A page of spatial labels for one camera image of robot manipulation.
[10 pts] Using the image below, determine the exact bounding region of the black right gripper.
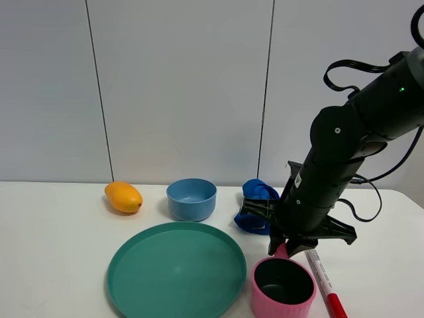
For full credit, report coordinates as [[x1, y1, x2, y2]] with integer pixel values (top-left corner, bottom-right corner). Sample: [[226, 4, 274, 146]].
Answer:
[[240, 161, 358, 258]]

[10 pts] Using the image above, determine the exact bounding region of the pink saucepan with handle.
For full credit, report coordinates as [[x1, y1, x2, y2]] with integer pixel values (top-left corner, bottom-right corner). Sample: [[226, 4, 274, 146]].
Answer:
[[250, 243, 317, 318]]

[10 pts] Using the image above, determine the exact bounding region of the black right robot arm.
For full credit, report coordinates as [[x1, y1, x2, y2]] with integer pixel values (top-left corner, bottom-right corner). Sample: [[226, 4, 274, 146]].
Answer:
[[241, 47, 423, 256]]

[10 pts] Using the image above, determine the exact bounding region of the blue rolled cloth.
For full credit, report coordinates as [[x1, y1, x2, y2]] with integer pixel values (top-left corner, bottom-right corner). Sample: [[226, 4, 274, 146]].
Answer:
[[234, 179, 280, 235]]

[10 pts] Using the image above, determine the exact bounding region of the red white marker pen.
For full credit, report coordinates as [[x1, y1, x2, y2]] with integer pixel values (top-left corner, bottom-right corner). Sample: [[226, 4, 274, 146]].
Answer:
[[305, 249, 348, 318]]

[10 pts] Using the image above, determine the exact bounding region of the blue plastic bowl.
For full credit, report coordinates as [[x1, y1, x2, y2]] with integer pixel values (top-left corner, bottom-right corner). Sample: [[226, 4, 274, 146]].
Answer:
[[166, 178, 217, 222]]

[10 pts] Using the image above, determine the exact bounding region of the green round plate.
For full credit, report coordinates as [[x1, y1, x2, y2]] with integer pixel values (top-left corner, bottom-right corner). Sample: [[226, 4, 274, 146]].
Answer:
[[105, 222, 246, 317]]

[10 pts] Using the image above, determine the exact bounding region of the orange yellow mango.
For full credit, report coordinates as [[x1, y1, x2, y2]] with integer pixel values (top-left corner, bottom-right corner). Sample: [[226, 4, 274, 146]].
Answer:
[[104, 181, 143, 214]]

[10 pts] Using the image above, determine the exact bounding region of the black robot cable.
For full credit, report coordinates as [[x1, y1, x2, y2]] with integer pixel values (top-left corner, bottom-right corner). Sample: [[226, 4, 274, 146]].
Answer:
[[323, 4, 424, 223]]

